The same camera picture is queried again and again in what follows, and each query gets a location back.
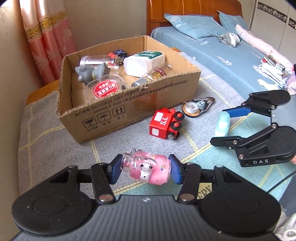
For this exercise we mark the pink glitter bottle keychain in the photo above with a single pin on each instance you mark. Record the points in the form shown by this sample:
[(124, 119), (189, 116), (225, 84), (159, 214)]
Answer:
[(146, 167)]

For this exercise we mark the grey crumpled cloth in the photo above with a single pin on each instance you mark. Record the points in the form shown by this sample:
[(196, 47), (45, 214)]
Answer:
[(229, 39)]

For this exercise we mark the transparent correction tape dispenser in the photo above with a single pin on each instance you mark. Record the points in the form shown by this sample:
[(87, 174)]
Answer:
[(197, 106)]

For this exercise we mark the red lidded plastic cup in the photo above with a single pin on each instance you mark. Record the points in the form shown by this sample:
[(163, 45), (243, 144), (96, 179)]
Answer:
[(103, 87)]

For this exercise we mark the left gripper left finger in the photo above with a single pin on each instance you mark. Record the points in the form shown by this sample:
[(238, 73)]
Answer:
[(104, 175)]

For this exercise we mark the blue patterned pillow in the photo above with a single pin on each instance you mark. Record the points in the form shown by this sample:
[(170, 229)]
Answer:
[(196, 26)]

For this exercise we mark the pink rolled blanket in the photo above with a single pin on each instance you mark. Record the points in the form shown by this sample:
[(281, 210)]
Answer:
[(263, 47)]

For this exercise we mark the wooden bed headboard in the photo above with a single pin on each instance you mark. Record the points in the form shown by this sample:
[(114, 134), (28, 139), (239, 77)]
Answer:
[(157, 8)]

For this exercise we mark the clear plastic jar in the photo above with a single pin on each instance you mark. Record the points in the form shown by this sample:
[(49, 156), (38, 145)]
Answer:
[(111, 61)]

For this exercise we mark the pink patterned curtain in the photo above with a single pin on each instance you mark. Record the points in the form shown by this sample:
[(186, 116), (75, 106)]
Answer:
[(49, 35)]

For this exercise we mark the white medical cotton swab jar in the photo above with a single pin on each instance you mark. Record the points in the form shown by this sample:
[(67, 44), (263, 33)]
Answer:
[(139, 64)]

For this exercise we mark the brown cardboard box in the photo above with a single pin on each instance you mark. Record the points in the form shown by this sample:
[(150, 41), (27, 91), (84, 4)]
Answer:
[(86, 120)]

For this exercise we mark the grey elephant figurine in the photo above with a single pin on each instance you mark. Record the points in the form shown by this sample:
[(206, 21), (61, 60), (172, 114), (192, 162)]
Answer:
[(88, 74)]

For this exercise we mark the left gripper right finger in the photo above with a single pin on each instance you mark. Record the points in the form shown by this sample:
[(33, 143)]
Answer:
[(189, 176)]

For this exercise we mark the grey plaid blanket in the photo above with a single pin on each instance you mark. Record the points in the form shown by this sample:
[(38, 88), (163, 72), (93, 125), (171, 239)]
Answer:
[(46, 147)]

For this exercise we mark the blue bed sheet mattress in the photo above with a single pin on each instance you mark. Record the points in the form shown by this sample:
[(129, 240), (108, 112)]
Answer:
[(239, 66)]

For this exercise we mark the mint green oval case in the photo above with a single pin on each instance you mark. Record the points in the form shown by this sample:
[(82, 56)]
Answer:
[(222, 125)]

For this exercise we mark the red toy train engine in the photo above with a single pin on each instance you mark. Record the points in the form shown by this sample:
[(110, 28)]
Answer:
[(166, 123)]

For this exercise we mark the small glass bottle brown label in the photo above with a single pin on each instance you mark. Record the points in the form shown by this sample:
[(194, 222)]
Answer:
[(154, 74)]

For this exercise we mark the white wardrobe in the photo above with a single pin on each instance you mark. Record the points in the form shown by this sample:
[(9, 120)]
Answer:
[(274, 23)]

